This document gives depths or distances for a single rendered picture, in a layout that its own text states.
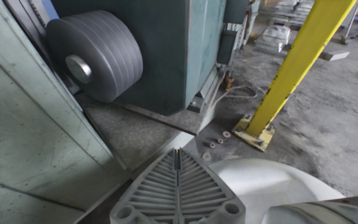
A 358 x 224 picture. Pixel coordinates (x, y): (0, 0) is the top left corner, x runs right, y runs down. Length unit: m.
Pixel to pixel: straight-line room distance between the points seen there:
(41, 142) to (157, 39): 0.39
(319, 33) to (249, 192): 0.60
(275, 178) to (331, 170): 0.72
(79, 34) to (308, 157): 1.22
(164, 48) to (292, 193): 0.55
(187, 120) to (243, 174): 0.26
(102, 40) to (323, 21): 0.69
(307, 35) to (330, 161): 0.81
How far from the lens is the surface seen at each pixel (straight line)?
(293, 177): 0.54
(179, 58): 0.33
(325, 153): 1.27
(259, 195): 0.53
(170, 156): 0.17
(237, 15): 0.67
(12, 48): 0.37
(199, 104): 0.54
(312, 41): 0.72
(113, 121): 0.69
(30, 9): 0.52
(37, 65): 0.38
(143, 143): 0.57
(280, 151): 1.07
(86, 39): 0.31
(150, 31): 0.35
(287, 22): 4.49
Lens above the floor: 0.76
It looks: 46 degrees down
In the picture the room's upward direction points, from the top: straight up
